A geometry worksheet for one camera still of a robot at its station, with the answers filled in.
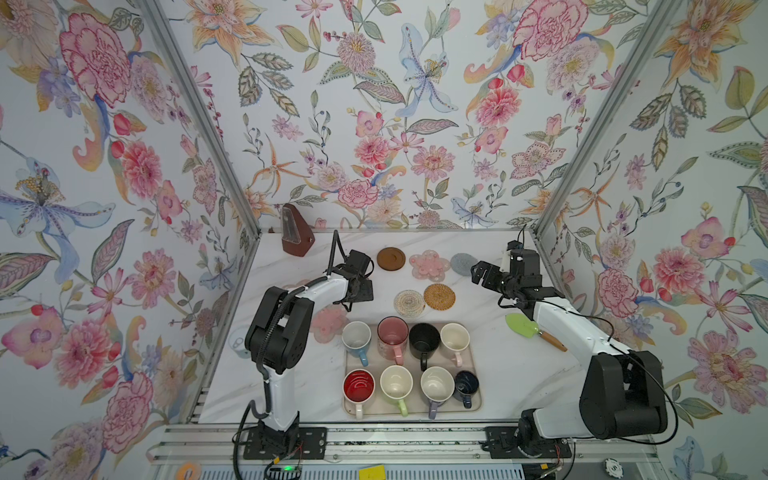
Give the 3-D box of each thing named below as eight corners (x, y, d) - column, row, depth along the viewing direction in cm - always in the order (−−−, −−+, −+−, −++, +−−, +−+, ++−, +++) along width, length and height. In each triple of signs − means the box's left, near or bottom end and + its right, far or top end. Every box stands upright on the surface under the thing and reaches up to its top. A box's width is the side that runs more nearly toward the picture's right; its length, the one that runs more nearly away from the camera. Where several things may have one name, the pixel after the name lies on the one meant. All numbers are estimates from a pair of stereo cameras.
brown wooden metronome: (286, 253, 118) (272, 216, 103) (298, 239, 123) (286, 202, 108) (304, 259, 116) (292, 223, 101) (315, 244, 121) (306, 208, 106)
